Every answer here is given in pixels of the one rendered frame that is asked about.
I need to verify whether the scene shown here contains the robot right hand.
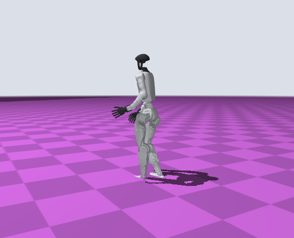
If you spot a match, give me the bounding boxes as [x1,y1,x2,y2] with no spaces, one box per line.
[128,108,141,123]

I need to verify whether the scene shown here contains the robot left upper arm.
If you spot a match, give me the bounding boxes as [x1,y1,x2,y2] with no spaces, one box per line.
[135,73,148,100]

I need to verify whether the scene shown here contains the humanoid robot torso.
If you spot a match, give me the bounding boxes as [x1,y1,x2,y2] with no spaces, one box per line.
[137,70,158,122]

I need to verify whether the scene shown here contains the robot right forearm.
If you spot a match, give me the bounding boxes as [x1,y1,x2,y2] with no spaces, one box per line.
[139,102,147,113]

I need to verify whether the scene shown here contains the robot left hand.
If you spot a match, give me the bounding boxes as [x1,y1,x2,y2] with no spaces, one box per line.
[112,105,131,118]

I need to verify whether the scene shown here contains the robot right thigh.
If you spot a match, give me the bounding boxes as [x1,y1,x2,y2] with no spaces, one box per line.
[144,117,161,153]

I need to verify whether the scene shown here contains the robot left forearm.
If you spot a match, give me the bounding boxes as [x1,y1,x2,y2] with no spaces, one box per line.
[126,92,144,111]

